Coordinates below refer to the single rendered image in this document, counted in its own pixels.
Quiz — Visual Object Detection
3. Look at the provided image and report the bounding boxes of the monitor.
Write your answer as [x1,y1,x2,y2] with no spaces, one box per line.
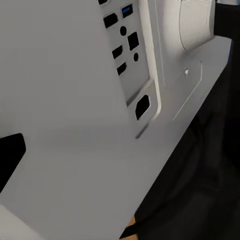
[0,0,240,240]

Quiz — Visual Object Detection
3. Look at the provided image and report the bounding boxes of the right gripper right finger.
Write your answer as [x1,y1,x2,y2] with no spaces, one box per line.
[224,133,240,173]

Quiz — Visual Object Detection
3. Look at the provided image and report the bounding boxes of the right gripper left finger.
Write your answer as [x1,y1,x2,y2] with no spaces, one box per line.
[0,133,26,193]

